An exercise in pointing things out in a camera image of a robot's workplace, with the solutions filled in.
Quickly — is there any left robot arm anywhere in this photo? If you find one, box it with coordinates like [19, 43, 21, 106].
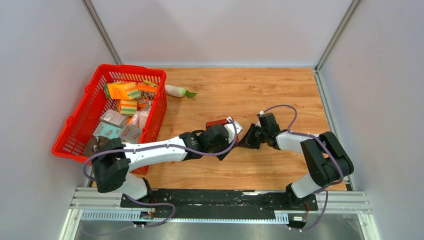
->
[88, 119, 243, 208]

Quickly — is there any purple cable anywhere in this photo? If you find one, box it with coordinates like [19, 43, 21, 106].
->
[82, 117, 239, 229]
[258, 104, 345, 233]

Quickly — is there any brown pouch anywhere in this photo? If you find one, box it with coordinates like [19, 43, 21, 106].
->
[82, 136, 110, 157]

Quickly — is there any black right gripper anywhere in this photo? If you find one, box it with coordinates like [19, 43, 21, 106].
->
[236, 123, 268, 150]

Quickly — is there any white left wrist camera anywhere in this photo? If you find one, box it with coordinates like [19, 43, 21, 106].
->
[223, 117, 243, 143]

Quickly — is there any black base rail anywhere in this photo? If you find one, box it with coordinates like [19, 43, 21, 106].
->
[119, 188, 319, 221]

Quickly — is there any orange sponge pack lower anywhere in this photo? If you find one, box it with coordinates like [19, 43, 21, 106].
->
[116, 99, 138, 116]

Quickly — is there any grey pink packet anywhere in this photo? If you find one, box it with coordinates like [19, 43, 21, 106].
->
[118, 124, 143, 144]

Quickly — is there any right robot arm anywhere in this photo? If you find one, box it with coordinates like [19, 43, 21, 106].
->
[237, 113, 354, 210]

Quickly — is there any orange sponge pack upper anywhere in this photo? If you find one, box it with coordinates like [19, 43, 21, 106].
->
[104, 81, 141, 100]

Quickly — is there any orange snack box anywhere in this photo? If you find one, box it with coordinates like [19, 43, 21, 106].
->
[136, 81, 159, 111]

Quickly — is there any red paper box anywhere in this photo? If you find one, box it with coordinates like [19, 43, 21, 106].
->
[205, 118, 226, 130]

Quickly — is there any teal packet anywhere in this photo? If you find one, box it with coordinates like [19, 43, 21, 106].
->
[92, 122, 122, 142]

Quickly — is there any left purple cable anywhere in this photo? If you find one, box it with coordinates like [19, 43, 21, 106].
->
[82, 117, 239, 229]

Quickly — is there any pink white carton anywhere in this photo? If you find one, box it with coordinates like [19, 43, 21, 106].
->
[129, 105, 152, 130]

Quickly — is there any red plastic basket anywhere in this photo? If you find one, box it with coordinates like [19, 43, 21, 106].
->
[51, 64, 168, 163]

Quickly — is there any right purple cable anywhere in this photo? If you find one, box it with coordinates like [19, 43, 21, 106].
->
[258, 104, 345, 233]

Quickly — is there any orange sponge pack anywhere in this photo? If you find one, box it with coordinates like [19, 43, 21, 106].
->
[116, 99, 138, 116]
[104, 81, 141, 100]

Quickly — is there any white radish toy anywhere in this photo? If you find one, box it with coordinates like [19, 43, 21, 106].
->
[165, 84, 197, 99]

